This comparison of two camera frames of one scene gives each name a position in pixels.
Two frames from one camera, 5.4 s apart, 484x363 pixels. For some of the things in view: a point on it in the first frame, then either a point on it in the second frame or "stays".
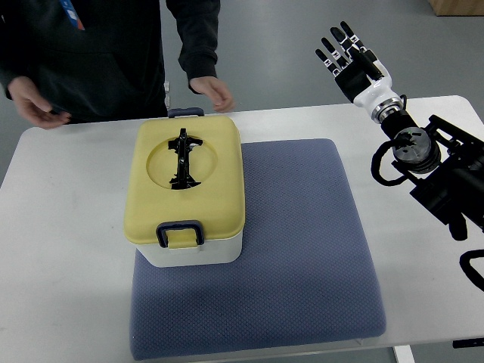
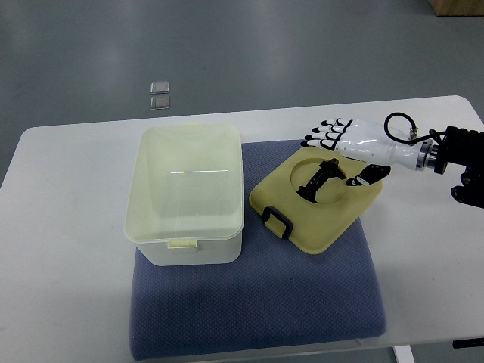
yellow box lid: x=216 y=164 → x=305 y=194
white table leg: x=404 y=354 stays
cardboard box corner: x=457 y=7 stays
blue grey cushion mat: x=302 y=277 stays
